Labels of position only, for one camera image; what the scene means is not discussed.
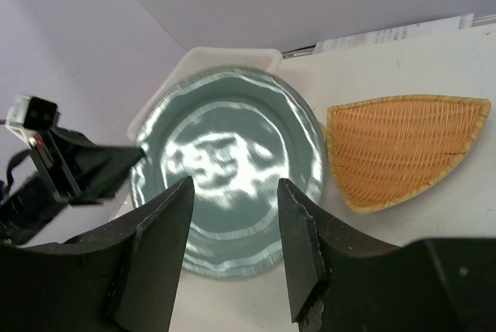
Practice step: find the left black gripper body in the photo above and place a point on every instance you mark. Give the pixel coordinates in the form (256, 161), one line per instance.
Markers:
(71, 170)

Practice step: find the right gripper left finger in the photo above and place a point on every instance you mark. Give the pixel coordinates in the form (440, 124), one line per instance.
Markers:
(121, 276)

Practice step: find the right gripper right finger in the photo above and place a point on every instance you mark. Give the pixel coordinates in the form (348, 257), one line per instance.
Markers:
(341, 279)

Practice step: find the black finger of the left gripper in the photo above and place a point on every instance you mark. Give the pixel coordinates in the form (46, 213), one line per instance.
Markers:
(105, 170)

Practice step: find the blue-grey round plate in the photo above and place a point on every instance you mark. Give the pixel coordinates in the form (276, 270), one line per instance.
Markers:
(236, 131)

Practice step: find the white plastic bin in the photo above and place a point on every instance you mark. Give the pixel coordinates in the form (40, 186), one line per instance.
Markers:
(202, 58)

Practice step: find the orange woven fan basket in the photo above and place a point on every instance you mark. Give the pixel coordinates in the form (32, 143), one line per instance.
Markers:
(387, 150)

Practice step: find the papers at table back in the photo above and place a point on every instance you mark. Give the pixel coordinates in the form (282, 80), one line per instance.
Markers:
(419, 29)

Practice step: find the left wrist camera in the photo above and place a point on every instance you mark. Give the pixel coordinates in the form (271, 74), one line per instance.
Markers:
(30, 115)

